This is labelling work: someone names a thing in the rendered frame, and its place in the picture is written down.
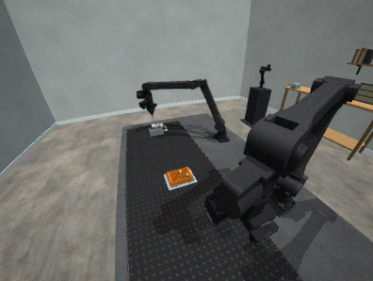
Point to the orange rectangular rack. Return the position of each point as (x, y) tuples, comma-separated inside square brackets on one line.
[(182, 176)]

